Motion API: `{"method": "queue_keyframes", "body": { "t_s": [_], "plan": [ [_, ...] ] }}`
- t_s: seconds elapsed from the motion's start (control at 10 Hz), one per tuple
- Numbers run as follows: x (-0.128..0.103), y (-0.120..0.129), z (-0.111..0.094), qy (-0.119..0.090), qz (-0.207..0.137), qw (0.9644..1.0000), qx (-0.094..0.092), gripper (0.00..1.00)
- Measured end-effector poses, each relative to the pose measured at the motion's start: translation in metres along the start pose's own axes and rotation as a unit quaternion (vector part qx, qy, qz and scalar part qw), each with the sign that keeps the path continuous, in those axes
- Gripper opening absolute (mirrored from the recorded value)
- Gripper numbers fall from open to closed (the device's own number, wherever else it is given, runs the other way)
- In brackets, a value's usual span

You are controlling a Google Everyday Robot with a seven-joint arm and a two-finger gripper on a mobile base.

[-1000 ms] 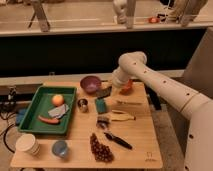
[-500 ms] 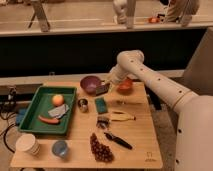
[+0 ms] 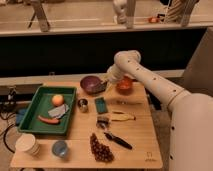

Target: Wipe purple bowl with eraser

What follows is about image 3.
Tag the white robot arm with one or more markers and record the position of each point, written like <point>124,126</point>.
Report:
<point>191,136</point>

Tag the green sponge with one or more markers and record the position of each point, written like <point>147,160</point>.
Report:
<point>101,106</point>

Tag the small metal binder clip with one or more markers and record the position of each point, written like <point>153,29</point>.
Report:
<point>102,122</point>

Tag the orange carrot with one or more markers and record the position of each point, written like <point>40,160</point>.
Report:
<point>48,120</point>

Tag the blue object beside tray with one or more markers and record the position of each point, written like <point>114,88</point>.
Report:
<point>19,115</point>

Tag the small metal cup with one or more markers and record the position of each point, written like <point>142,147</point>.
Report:
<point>83,105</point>

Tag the grey folded cloth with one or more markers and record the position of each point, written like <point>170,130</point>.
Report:
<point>59,111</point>

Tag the green plastic tray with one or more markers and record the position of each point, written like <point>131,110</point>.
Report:
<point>40,106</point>

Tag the gold fork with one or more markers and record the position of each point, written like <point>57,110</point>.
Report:
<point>127,103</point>

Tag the blue glass cup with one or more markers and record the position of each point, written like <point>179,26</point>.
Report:
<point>60,148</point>

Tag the bunch of dark grapes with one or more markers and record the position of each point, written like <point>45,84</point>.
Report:
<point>101,152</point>

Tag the orange bowl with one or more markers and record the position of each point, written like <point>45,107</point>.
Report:
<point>124,86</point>

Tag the black rectangular eraser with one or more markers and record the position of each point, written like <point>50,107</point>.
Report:
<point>100,87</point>

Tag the white paper cup stack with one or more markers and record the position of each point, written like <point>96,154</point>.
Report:
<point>28,144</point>

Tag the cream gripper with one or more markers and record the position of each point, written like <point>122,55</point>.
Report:
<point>106,84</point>

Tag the orange fruit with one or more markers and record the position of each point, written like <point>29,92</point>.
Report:
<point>57,100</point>

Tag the purple bowl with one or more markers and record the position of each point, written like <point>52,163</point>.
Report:
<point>89,83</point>

